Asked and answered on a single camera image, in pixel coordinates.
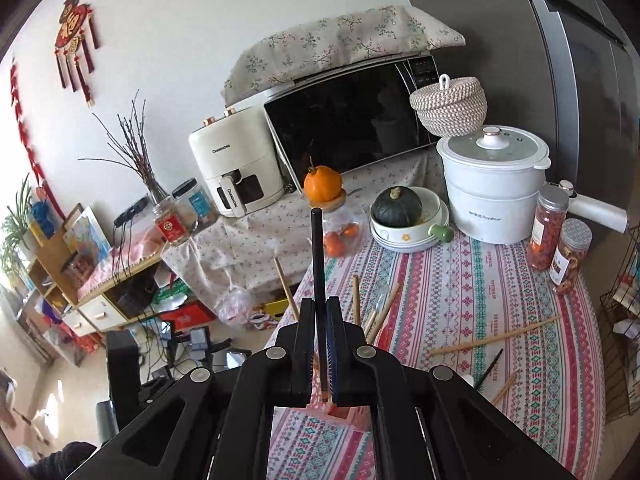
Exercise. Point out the colourful picture board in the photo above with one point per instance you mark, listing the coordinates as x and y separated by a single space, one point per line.
87 237

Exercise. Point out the bare twigs in vase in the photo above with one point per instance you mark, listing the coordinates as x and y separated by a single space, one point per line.
135 155

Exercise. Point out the black microwave oven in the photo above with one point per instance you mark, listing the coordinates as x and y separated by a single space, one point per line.
345 125

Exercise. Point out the dark green pumpkin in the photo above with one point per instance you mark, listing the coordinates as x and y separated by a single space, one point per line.
397 207

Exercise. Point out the bunch of wooden chopsticks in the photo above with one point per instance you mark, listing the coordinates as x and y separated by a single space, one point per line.
382 310

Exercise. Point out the red knot wall decoration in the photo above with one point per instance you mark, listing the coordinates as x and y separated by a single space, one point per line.
72 30

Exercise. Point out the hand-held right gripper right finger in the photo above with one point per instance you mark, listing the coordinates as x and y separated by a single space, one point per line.
334 355

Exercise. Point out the glass jar with blue label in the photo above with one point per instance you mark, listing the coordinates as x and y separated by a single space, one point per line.
197 205

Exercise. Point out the pink plastic basket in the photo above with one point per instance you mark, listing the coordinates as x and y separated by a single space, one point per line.
345 417

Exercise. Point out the woven basket with lid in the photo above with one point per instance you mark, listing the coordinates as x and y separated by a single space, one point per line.
452 107

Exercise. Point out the orange fruit with stem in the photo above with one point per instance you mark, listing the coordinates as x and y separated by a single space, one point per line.
324 184

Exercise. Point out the tall jar of red dried fruit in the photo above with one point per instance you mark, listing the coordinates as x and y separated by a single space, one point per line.
547 230

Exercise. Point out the floral cloth cover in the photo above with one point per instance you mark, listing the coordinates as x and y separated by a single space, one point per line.
340 40

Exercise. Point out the white electric cooking pot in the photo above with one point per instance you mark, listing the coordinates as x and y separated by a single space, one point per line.
492 195

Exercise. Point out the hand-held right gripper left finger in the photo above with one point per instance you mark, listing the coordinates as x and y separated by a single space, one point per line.
306 345

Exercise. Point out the black chopstick with gold tip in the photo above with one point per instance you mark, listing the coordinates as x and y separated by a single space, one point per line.
317 260
490 367

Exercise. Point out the white air fryer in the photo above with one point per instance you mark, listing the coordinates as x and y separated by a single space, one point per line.
235 160

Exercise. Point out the small floral tablecloth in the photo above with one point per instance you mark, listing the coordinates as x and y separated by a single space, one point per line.
250 240

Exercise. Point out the glass jar with red label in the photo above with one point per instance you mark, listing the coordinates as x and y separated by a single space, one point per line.
170 225

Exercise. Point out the green potted plant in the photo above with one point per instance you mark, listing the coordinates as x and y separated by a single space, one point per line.
15 230

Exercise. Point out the white cylindrical bottle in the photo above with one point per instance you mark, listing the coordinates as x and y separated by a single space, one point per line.
597 210

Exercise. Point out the clear plastic bag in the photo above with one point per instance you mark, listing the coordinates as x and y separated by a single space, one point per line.
235 305

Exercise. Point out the wooden shelf unit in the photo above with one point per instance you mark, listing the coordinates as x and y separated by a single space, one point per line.
100 300

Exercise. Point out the glass jar with small oranges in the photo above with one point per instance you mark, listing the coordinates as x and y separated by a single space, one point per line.
342 235

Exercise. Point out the red wall banner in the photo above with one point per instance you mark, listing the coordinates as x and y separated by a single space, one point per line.
30 145

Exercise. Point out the jar of dried fruit slices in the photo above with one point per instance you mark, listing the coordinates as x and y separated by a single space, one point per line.
570 260

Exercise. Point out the grey refrigerator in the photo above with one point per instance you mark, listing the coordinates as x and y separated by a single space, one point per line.
585 85

